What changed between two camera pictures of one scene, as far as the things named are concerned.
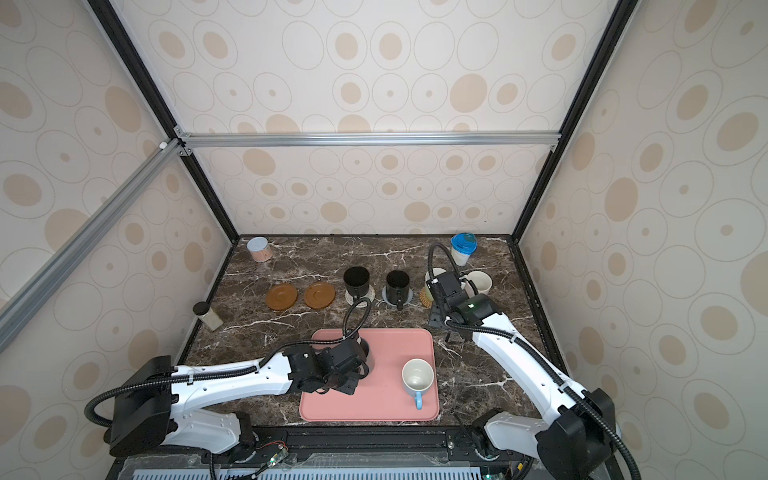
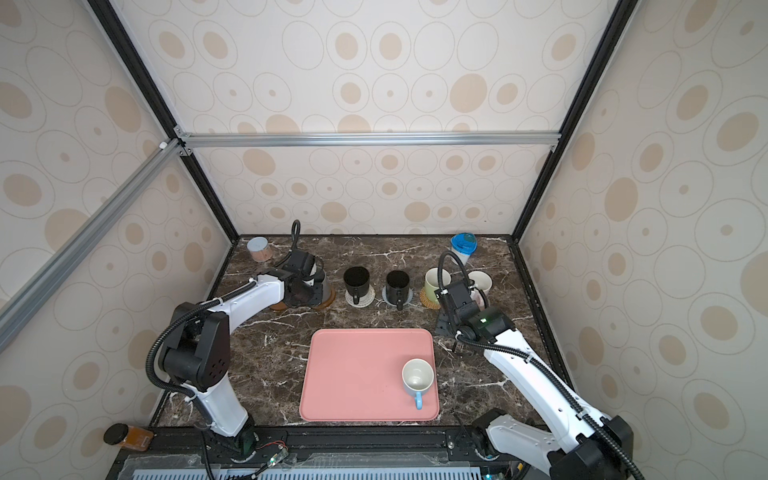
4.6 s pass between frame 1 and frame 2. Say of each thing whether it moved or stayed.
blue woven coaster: stayed
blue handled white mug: stayed
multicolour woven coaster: stayed
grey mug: moved
